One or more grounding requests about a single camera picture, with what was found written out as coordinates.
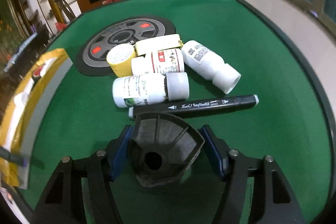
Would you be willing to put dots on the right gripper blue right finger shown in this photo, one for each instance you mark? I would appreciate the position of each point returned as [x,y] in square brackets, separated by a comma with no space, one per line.
[216,151]

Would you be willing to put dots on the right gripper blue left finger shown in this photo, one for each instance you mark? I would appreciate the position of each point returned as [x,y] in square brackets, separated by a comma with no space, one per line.
[118,152]

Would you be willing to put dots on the black plastic fan-shaped holder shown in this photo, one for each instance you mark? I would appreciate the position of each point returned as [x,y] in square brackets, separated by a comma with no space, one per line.
[162,147]

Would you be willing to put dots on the black marker with white caps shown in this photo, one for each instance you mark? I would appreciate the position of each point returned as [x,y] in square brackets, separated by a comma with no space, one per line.
[198,107]

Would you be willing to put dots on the white bottle with green label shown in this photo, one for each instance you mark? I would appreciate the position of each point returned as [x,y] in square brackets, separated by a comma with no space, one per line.
[150,88]

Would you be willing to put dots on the large white pill bottle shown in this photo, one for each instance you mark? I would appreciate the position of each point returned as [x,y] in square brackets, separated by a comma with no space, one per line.
[210,66]

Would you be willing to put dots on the black tape roll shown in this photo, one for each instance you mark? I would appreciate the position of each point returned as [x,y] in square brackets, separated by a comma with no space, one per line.
[37,73]

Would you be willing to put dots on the yellow tape roll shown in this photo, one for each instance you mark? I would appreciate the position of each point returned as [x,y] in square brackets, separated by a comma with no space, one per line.
[119,59]

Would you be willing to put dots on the round grey table centre console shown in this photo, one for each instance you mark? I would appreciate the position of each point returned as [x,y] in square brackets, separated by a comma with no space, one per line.
[91,58]

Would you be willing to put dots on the white bottle with red label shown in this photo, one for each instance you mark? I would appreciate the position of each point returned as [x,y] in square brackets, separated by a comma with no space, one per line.
[163,62]

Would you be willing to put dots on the gold-edged white tray box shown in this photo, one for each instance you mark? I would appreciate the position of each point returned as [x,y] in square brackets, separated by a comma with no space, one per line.
[25,112]

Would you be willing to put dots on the cream rectangular box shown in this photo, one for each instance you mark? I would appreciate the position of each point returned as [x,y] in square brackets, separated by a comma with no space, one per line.
[159,43]

